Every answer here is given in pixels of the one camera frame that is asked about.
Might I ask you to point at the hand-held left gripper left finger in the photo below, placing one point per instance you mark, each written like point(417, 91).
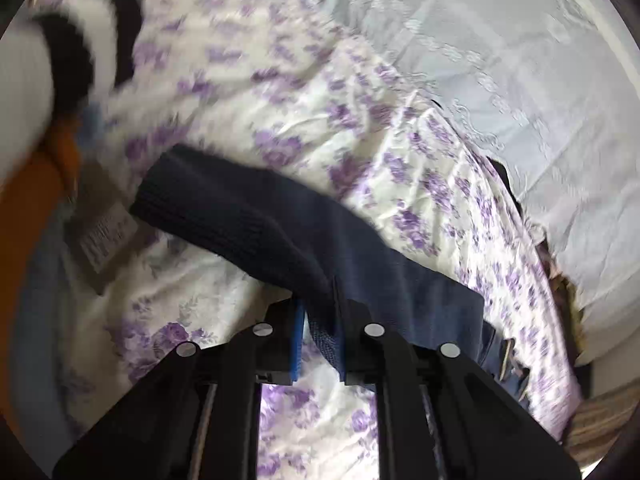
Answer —
point(298, 345)

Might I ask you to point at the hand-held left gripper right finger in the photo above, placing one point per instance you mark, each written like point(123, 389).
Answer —
point(341, 345)

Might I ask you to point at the navy knit sock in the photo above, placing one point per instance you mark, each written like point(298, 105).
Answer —
point(225, 215)

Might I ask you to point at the navy blue smooth garment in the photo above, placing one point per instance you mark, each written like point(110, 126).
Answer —
point(425, 295)

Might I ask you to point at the grey fabric care label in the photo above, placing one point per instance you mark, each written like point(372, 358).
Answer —
point(102, 230)

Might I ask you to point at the brown cloth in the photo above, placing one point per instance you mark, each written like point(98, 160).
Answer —
point(562, 290)

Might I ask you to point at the purple floral bed sheet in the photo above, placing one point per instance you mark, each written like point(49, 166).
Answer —
point(300, 90)

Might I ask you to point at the orange cloth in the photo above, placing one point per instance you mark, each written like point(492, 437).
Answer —
point(30, 220)

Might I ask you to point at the white lace cloth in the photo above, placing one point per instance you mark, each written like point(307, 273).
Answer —
point(500, 60)

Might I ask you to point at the black and white plush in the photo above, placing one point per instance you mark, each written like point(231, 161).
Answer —
point(70, 55)

